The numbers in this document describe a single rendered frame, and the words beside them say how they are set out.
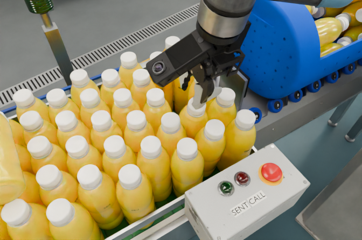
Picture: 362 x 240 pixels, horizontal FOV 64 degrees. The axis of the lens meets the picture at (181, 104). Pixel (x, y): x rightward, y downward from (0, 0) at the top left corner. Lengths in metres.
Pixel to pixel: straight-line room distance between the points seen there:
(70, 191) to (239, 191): 0.31
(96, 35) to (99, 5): 0.50
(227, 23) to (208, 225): 0.31
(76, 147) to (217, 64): 0.31
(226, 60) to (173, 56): 0.09
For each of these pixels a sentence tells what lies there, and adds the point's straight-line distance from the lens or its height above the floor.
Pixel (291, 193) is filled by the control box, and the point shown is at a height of 1.10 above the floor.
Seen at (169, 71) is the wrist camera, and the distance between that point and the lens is 0.47.
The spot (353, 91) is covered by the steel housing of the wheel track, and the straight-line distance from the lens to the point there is 1.14.
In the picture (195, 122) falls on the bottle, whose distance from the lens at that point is 0.64.
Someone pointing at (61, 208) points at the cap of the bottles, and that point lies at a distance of 0.54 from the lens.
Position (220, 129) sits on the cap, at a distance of 0.58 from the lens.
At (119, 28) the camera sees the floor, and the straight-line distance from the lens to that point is 2.79.
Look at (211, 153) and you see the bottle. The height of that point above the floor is 1.05.
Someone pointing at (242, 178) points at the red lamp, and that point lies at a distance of 0.53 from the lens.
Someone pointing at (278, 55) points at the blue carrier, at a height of 1.12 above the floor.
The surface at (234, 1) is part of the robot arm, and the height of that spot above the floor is 1.38.
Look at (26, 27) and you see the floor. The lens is 3.09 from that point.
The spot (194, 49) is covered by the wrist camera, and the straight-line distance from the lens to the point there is 0.47.
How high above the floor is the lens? 1.58
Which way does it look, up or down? 50 degrees down
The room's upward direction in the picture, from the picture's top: straight up
